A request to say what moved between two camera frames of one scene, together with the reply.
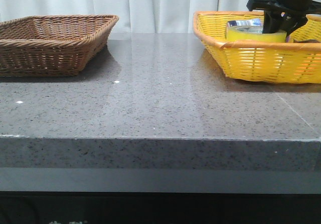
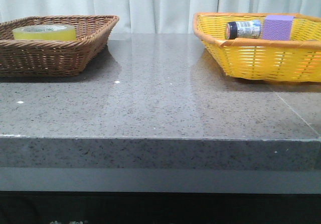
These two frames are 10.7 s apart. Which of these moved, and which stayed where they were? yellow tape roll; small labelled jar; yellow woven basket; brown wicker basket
Moved: yellow tape roll
Stayed: yellow woven basket; small labelled jar; brown wicker basket
